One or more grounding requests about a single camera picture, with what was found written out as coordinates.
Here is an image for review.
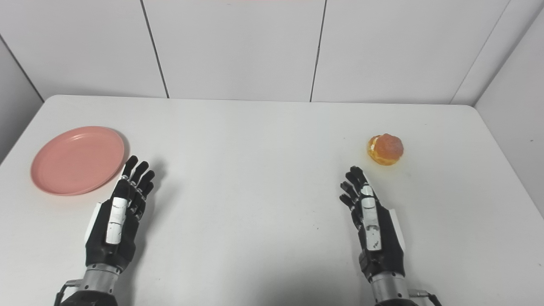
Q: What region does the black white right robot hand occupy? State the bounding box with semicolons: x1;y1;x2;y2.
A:
339;166;406;282

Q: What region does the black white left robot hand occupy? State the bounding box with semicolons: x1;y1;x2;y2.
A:
85;155;156;273

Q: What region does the pink round plate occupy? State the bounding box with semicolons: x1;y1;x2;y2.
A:
30;126;125;196

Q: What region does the golden cream puff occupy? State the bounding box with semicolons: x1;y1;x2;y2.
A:
367;133;404;166

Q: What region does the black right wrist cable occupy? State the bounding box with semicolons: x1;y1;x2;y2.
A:
408;289;443;306

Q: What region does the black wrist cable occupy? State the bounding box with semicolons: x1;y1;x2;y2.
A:
54;279;82;306
408;289;443;306

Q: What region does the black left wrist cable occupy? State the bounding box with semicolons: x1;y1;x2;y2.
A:
54;279;82;306

